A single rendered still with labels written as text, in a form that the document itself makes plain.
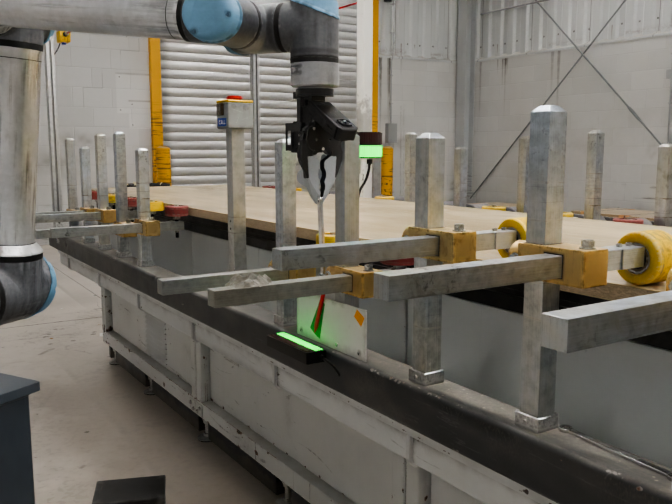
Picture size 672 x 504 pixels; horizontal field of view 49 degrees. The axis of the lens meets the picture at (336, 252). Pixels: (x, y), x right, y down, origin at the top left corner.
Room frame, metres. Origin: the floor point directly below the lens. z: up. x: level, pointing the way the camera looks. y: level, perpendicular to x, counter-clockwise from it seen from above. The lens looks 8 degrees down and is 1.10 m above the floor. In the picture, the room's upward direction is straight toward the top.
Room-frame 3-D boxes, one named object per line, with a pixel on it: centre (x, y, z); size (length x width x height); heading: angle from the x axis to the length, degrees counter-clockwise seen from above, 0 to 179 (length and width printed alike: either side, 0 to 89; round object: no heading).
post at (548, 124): (1.03, -0.29, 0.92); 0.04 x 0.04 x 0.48; 33
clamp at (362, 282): (1.43, -0.04, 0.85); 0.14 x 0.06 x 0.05; 33
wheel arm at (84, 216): (2.83, 0.98, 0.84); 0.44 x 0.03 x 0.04; 123
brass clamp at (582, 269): (1.01, -0.31, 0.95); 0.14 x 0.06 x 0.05; 33
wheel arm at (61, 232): (2.41, 0.71, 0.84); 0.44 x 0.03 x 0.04; 123
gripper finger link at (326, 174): (1.41, 0.03, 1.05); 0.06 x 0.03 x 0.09; 33
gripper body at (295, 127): (1.41, 0.04, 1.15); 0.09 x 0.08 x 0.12; 33
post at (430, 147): (1.24, -0.16, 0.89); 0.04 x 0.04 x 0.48; 33
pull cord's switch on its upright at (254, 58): (4.20, 0.43, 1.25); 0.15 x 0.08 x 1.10; 33
